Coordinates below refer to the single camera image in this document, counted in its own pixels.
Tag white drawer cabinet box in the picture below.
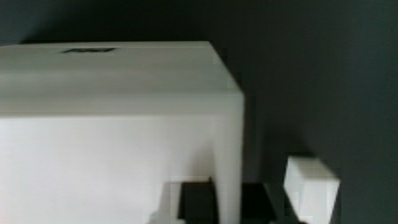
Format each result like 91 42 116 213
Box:
0 42 244 224

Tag white L-shaped fence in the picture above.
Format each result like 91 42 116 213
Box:
285 156 340 224

